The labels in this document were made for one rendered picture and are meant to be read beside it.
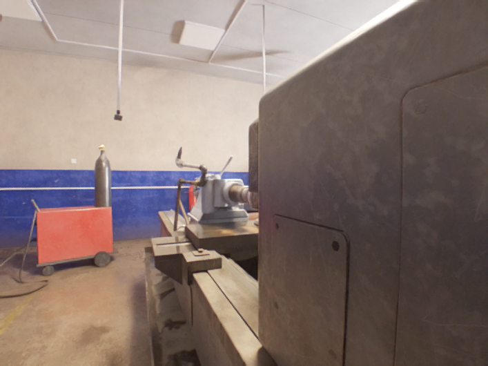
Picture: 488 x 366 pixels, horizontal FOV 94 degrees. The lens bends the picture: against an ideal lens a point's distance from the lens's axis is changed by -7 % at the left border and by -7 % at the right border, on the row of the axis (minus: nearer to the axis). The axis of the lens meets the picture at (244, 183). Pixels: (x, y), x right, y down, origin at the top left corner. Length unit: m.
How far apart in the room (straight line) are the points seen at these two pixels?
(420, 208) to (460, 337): 0.09
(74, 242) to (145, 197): 1.86
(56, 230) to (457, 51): 3.74
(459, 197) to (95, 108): 5.36
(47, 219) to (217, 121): 3.57
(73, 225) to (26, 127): 2.42
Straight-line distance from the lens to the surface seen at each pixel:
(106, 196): 3.90
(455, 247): 0.22
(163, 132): 5.29
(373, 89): 0.27
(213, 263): 0.94
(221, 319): 0.65
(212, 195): 1.29
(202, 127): 5.44
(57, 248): 3.79
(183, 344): 1.35
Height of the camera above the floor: 1.16
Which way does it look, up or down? 1 degrees down
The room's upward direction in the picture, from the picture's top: straight up
